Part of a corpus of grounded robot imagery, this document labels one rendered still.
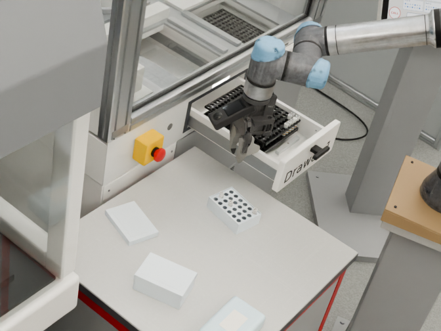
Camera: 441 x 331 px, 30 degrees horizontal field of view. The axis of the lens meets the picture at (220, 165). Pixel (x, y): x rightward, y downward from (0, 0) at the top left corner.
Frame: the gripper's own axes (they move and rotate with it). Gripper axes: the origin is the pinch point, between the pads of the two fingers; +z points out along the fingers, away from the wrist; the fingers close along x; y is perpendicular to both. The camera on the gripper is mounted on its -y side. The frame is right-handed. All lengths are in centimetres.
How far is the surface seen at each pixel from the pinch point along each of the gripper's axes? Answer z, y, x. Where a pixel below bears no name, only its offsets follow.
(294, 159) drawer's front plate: -0.6, 15.6, -5.5
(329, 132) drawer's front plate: -1.3, 30.9, 2.8
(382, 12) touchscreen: -11, 74, 48
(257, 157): 3.2, 8.2, 1.0
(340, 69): 81, 140, 140
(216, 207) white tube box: 11.9, -5.8, -6.7
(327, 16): 59, 133, 155
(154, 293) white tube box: 12.8, -31.8, -30.4
